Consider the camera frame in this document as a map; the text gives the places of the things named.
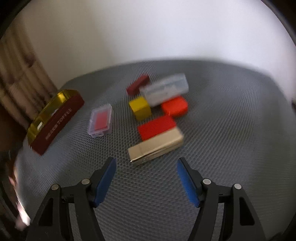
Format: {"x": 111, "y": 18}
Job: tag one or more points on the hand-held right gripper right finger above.
{"x": 187, "y": 183}

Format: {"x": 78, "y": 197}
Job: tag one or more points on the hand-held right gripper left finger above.
{"x": 105, "y": 183}

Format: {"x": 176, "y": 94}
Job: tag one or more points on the pale gold rectangular box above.
{"x": 156, "y": 147}

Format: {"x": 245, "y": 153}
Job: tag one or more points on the small clear case red insert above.
{"x": 100, "y": 120}

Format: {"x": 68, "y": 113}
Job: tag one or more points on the red rectangular block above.
{"x": 156, "y": 127}

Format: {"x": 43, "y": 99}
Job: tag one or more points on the maroon and gold tin box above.
{"x": 57, "y": 125}

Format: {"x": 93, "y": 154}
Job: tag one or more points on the red plastic lid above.
{"x": 174, "y": 106}

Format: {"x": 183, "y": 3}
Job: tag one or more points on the yellow block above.
{"x": 140, "y": 108}

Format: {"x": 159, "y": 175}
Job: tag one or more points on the clear plastic box with label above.
{"x": 165, "y": 90}

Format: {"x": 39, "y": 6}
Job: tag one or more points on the dark red block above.
{"x": 137, "y": 85}

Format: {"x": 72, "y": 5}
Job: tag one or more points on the grey honeycomb mat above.
{"x": 231, "y": 139}

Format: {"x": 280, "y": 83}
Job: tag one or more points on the beige curtain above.
{"x": 18, "y": 76}

